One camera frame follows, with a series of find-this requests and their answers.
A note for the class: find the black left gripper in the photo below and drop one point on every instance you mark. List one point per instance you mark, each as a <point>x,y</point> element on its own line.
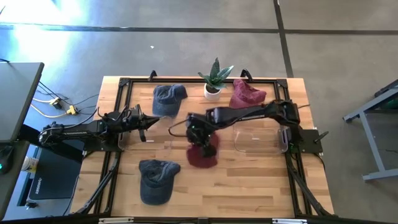
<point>133,121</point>

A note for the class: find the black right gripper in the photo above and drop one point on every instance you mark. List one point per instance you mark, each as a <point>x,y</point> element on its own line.
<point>199,127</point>

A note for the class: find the maroon baseball cap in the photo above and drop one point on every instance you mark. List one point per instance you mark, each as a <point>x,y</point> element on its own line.
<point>199,161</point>
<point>245,95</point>

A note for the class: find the blue denim baseball cap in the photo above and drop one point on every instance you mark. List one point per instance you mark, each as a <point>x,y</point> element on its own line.
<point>169,99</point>
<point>157,183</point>

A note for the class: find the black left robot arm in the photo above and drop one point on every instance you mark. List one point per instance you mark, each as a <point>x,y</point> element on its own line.
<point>77,132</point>

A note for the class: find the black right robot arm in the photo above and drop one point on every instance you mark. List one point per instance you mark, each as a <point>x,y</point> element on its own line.
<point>248,113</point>

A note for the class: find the clear plastic bin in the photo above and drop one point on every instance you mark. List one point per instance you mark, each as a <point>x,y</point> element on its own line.
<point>258,140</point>
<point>155,141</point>

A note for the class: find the snake plant in white pot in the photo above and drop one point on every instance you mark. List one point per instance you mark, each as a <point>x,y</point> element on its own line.
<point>212,93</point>

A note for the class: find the yellow power plug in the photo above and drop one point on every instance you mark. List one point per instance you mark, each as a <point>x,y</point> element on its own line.
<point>57,102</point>
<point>72,109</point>

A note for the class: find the black desk foot bar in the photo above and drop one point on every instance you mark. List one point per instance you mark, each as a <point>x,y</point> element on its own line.
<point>62,151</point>

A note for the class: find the black mat with white logo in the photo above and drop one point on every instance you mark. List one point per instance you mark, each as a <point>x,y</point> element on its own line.
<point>53,177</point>

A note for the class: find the white cup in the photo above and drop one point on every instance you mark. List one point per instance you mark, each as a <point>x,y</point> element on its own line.
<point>29,164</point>

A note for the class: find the grey desk top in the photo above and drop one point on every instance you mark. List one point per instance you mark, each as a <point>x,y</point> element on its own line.
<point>18,99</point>

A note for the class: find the small black floor object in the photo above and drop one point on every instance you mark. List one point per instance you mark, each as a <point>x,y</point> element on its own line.
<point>31,205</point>

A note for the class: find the black computer mouse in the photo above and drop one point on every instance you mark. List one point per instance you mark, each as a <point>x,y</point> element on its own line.
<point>6,157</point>

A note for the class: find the dark grey desk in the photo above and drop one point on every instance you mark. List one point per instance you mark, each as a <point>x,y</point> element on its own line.
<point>12,186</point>

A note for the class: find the green object under table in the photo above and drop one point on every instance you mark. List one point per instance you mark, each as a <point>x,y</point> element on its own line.
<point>391,104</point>

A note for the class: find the black aluminium table frame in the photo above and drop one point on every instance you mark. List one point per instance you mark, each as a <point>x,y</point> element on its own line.
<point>180,80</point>

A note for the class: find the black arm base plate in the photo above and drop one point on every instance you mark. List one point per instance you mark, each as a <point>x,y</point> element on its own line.
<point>93,148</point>
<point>309,140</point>

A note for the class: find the silver aluminium bracket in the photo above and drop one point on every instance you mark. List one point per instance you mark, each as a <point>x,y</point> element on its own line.
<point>115,221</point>
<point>289,221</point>

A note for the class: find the grey metal table frame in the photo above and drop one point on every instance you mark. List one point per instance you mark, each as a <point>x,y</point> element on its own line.
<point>371,143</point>

